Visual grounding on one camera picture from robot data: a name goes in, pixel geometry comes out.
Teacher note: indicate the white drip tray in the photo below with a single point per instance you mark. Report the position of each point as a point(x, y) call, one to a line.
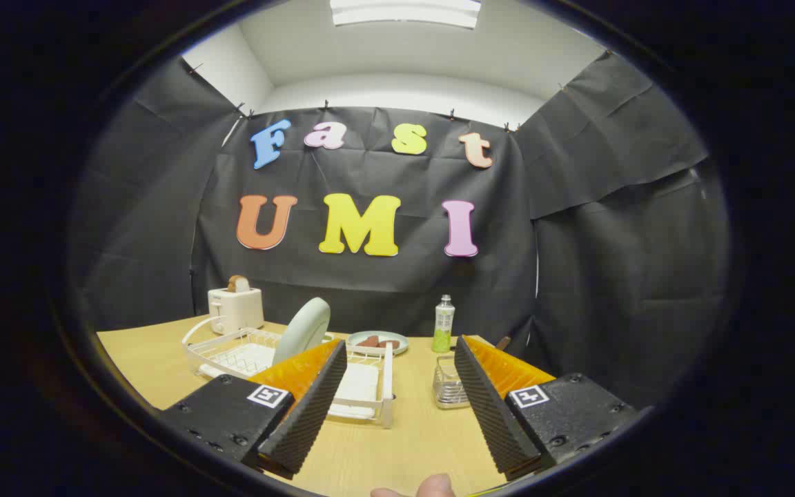
point(359, 386)

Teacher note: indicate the white toaster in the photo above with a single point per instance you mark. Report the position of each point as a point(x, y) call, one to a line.
point(235, 310)

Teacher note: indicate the green and white drink bottle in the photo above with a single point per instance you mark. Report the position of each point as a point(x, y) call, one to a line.
point(444, 331)

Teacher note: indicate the grey-green plate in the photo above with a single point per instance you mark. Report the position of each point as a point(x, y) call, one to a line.
point(304, 328)

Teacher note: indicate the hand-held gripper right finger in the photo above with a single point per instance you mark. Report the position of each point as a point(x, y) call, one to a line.
point(491, 414)

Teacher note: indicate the brown fried meat piece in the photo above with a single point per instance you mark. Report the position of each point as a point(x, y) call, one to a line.
point(389, 344)
point(368, 342)

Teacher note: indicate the black backdrop cloth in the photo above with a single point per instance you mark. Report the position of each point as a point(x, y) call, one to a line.
point(370, 290)

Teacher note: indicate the bread slice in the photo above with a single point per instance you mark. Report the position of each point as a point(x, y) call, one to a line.
point(237, 284)

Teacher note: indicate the ceiling light panel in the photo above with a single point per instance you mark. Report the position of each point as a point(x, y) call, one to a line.
point(404, 12)

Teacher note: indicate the round pale green dish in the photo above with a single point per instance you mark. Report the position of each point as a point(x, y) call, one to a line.
point(399, 337)

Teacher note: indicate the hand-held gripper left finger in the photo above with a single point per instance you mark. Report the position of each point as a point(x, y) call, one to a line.
point(311, 414)

